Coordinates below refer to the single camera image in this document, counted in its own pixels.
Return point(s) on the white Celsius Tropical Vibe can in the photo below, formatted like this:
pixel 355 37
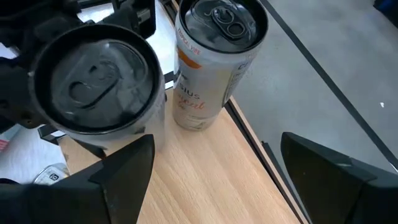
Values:
pixel 99 84
pixel 51 174
pixel 211 77

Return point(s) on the computer tower with blue light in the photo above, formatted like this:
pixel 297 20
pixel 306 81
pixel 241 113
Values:
pixel 388 9

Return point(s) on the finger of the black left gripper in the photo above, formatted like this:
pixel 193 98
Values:
pixel 14 96
pixel 136 17

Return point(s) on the wooden tray board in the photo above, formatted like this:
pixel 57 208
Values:
pixel 202 174

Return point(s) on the Celsius can with red band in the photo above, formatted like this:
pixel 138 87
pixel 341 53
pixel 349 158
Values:
pixel 6 140

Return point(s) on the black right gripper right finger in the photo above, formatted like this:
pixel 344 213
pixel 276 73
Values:
pixel 335 193

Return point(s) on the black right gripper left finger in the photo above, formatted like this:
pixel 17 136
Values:
pixel 77 202

